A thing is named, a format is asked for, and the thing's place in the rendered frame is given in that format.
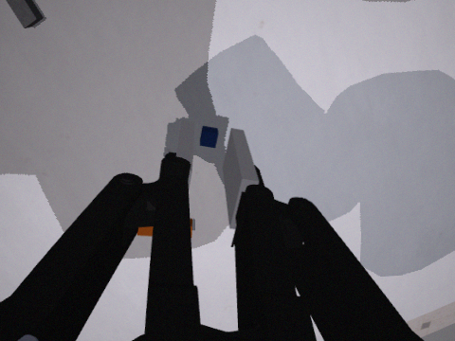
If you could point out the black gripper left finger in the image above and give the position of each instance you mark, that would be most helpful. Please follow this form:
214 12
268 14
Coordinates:
57 297

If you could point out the orange rod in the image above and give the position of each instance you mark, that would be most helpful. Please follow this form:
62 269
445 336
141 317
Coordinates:
148 231

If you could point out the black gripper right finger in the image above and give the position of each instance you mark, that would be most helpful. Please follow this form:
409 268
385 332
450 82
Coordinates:
343 299

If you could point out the small blue cube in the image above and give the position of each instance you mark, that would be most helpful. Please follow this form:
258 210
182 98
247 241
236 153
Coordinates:
209 137

